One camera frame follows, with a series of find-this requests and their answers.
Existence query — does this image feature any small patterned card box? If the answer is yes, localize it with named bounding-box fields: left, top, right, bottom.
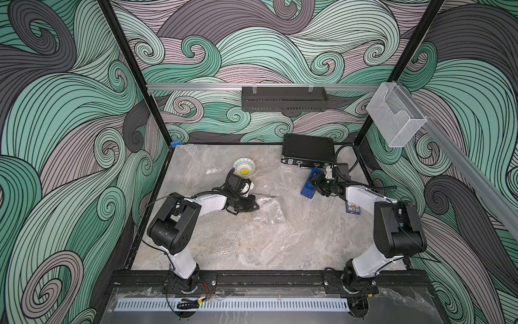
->
left=346, top=202, right=361, bottom=215

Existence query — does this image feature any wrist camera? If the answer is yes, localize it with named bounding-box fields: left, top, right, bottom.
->
left=325, top=166, right=334, bottom=180
left=241, top=179, right=254, bottom=197

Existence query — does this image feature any blue tape dispenser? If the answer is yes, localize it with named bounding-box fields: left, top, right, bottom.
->
left=300, top=168, right=323, bottom=199

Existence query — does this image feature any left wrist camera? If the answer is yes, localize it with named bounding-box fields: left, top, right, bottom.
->
left=241, top=179, right=254, bottom=197

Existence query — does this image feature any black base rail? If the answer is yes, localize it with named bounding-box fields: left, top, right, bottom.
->
left=109, top=268, right=431, bottom=295

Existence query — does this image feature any black perforated wall tray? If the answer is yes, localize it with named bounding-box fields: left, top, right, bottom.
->
left=241, top=87, right=329, bottom=116

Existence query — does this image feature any clear acrylic wall holder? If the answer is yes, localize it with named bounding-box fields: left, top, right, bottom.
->
left=367, top=82, right=427, bottom=148

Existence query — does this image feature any aluminium rail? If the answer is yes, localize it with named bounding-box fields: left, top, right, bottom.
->
left=146, top=82, right=380, bottom=93
left=404, top=88, right=517, bottom=236

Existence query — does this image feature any aluminium rail back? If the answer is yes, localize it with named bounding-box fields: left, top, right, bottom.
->
left=146, top=82, right=380, bottom=93

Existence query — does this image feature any blue corner clip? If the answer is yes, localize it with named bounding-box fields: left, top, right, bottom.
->
left=170, top=140, right=183, bottom=149

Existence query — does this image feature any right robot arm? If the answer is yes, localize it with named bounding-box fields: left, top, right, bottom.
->
left=308, top=166, right=427, bottom=291

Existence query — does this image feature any black hard case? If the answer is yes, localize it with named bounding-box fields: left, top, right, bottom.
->
left=281, top=134, right=336, bottom=169

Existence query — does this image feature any white slotted cable duct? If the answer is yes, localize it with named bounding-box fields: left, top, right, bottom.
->
left=114, top=297, right=349, bottom=312

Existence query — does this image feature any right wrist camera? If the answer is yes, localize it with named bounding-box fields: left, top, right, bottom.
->
left=325, top=166, right=334, bottom=180

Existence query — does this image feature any yellow patterned ceramic bowl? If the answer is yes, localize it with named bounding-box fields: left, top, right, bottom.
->
left=233, top=157, right=256, bottom=178

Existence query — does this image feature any clear bubble wrap sheet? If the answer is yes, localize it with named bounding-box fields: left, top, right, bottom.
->
left=185, top=196, right=357, bottom=270

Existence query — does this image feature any aluminium rail right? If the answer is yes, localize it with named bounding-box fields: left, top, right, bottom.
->
left=404, top=88, right=517, bottom=236

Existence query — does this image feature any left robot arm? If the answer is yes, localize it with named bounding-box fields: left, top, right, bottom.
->
left=147, top=170, right=260, bottom=290

